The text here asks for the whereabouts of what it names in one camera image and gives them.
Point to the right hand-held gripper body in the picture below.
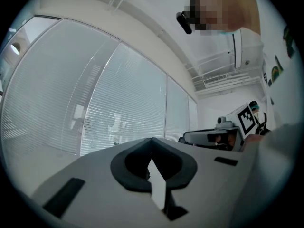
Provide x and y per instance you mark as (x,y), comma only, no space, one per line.
(248,121)

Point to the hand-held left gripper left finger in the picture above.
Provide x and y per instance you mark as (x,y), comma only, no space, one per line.
(95,193)

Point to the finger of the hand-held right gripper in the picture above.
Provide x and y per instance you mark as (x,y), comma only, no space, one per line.
(199,136)

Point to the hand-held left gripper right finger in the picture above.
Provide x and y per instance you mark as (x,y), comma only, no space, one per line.
(209,186)

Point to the person's right forearm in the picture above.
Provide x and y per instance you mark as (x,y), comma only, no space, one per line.
(255,138)

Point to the white window blind panel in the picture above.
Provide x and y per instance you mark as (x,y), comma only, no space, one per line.
(177,113)
(52,84)
(133,91)

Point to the person's white printed t-shirt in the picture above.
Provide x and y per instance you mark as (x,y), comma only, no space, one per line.
(280,98)

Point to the white ceiling air vent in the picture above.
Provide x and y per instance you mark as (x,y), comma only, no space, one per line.
(215,79)

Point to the long ceiling light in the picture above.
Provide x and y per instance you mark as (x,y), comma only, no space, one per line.
(238,51)

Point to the person's head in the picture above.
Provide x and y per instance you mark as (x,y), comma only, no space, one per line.
(242,11)

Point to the round ceiling lamp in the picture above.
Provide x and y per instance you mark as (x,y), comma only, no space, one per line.
(15,49)

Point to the black head-mounted camera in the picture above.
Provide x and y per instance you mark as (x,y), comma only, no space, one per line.
(184,22)

